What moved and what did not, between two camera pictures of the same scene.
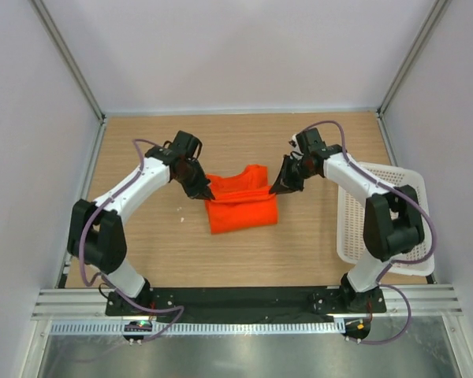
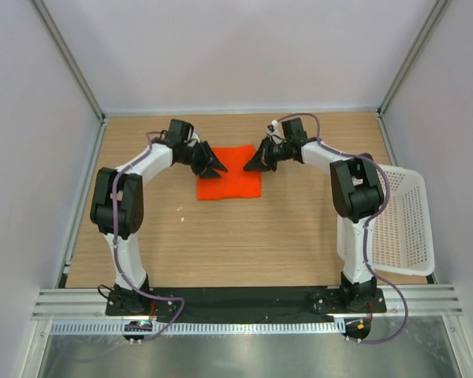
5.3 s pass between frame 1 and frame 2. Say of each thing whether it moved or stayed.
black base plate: stayed
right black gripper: moved
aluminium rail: stayed
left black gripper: moved
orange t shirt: moved
